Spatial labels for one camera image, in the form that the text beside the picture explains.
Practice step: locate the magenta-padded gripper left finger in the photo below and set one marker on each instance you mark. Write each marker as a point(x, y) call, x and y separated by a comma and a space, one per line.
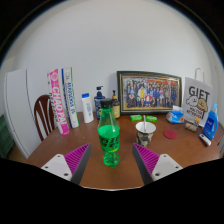
point(76, 158)

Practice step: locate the blue tissue pack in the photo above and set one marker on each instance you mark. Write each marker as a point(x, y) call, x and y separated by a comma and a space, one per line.
point(175, 116)

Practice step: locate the pink shuttlecock tube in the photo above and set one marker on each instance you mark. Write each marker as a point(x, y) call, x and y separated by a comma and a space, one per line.
point(58, 103)

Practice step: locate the green plastic drink bottle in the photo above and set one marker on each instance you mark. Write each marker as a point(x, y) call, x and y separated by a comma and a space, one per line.
point(108, 136)

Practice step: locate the white lotion bottle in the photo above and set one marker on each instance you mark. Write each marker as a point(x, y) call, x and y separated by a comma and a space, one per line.
point(88, 110)

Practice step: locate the small patterned box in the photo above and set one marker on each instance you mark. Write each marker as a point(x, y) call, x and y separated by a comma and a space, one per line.
point(190, 126)

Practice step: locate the small green packet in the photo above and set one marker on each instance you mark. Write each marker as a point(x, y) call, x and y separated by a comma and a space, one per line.
point(151, 118)
point(136, 117)

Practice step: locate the amber pump bottle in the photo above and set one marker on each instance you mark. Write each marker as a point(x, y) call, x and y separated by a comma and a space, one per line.
point(116, 108)

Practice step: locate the white printed paper bag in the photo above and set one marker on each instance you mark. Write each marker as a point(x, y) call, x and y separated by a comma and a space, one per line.
point(197, 96)

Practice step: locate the framed group photo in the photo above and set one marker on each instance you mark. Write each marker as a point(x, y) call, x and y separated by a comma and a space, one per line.
point(148, 92)

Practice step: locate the orange black puzzle cube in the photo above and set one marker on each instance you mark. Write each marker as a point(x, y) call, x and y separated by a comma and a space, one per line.
point(197, 121)

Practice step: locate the dark blue pump bottle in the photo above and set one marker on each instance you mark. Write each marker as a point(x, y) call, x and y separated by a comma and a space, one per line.
point(97, 100)

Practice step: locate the white spoon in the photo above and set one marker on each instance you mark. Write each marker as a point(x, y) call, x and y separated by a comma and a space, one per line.
point(144, 121)

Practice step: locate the brown wooden chair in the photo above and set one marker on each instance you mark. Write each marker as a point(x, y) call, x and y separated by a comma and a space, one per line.
point(40, 116)

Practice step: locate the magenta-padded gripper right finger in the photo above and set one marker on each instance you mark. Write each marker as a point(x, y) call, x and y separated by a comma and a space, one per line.
point(147, 158)

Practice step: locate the white remote control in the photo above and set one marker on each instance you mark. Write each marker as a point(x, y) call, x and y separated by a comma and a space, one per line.
point(205, 139)

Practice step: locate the blue detergent bottle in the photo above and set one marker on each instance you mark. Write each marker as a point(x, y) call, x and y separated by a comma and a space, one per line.
point(210, 126)

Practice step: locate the white green shuttlecock tube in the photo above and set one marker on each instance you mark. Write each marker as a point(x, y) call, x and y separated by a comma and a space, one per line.
point(70, 100)

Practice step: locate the white board panel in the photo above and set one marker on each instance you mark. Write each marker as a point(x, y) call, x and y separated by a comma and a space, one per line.
point(20, 110)

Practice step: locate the patterned paper cup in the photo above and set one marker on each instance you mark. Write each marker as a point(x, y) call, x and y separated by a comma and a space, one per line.
point(145, 138)

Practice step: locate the flat round red coaster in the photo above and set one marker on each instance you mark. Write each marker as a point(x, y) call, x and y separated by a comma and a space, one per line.
point(170, 134)

